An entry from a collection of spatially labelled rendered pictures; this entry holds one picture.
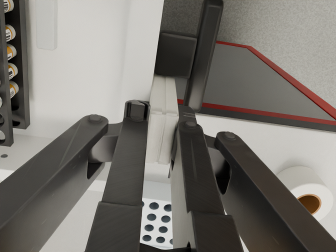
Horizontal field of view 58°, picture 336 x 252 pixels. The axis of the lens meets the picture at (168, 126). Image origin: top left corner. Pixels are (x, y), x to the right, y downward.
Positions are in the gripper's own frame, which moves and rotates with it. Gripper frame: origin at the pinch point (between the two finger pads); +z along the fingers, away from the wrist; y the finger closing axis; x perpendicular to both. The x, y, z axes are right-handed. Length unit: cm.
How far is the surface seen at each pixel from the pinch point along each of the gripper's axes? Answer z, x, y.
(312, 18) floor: 93, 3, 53
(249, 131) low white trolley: 17.1, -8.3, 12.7
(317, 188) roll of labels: 13.1, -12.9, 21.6
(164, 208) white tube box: 14.0, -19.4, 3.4
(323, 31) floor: 93, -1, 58
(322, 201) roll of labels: 13.2, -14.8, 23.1
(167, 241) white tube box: 13.6, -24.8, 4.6
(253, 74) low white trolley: 47, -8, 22
